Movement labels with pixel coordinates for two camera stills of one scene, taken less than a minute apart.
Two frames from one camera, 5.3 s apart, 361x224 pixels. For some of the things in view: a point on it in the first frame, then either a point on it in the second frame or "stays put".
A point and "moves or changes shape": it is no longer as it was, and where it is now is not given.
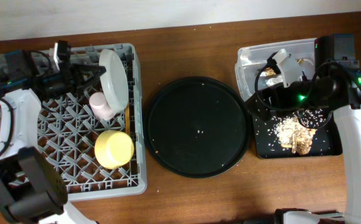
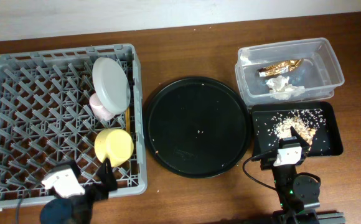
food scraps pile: [290, 134] stays put
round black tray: [196, 127] stays put
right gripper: [266, 101] -> [268, 162]
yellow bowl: [114, 149] stays put
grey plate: [116, 78] moves or changes shape
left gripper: [73, 75] -> [91, 190]
